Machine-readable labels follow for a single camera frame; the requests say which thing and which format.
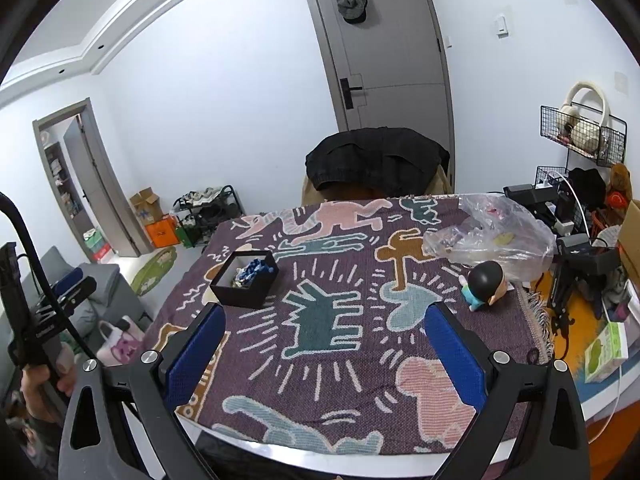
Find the grey sofa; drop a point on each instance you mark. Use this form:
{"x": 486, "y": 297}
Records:
{"x": 107, "y": 285}

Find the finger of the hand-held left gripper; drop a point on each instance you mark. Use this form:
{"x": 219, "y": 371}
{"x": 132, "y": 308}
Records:
{"x": 52, "y": 315}
{"x": 72, "y": 285}

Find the cartoon toy figure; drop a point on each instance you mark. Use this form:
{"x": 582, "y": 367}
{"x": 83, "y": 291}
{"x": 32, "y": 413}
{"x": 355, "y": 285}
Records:
{"x": 487, "y": 277}

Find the grey cap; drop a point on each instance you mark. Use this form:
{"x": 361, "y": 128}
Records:
{"x": 352, "y": 5}

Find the printed purple blanket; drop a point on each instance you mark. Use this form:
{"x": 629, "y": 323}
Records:
{"x": 350, "y": 370}

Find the black shoe rack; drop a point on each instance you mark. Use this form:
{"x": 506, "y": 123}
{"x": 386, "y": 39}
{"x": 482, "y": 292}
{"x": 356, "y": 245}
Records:
{"x": 210, "y": 210}

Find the open cardboard box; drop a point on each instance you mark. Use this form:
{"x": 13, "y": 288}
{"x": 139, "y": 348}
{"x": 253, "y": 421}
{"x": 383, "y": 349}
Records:
{"x": 147, "y": 207}

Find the patterned cloth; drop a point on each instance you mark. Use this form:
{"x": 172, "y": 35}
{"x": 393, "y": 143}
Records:
{"x": 200, "y": 195}

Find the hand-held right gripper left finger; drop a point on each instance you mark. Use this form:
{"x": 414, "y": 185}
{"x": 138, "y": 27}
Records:
{"x": 195, "y": 355}

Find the black device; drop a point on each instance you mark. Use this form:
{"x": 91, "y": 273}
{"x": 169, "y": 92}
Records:
{"x": 585, "y": 255}

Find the green bag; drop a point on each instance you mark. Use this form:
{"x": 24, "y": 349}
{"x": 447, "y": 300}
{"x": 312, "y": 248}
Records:
{"x": 184, "y": 237}

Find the clear plastic bag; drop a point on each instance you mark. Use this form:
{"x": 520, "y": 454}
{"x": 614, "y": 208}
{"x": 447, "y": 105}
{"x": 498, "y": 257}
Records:
{"x": 500, "y": 230}

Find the stacked red and green boxes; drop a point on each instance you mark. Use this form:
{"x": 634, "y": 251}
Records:
{"x": 97, "y": 247}

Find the black bag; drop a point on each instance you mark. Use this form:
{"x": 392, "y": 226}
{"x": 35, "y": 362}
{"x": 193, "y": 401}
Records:
{"x": 587, "y": 185}

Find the person's left hand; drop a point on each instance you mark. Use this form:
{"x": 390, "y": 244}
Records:
{"x": 40, "y": 390}

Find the green and white box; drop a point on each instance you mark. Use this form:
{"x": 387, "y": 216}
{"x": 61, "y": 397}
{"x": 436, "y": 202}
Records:
{"x": 605, "y": 355}

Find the storage shelf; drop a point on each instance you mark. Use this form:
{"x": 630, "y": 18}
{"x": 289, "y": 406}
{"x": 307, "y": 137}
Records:
{"x": 62, "y": 175}

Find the orange box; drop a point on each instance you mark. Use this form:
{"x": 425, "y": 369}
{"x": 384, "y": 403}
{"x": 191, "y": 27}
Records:
{"x": 162, "y": 232}

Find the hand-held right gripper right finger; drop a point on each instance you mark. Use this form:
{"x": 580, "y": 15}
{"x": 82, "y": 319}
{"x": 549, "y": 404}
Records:
{"x": 455, "y": 360}

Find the brown plush toy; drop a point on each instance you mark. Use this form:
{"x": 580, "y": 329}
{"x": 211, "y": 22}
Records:
{"x": 620, "y": 177}

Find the black jewelry box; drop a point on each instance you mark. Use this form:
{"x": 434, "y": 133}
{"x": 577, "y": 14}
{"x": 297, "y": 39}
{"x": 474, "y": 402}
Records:
{"x": 240, "y": 297}

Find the brown cardboard box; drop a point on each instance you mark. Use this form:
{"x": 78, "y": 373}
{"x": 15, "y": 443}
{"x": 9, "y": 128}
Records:
{"x": 631, "y": 240}

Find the grey interior door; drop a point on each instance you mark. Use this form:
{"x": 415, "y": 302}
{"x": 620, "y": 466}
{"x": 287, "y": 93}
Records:
{"x": 100, "y": 185}

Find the green floor mat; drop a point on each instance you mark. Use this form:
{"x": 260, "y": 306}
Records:
{"x": 152, "y": 272}

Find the white plush toy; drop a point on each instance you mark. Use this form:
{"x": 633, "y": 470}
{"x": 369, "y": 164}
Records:
{"x": 585, "y": 135}

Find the orange mat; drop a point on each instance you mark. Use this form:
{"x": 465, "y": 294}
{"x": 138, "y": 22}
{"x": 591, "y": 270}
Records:
{"x": 582, "y": 330}

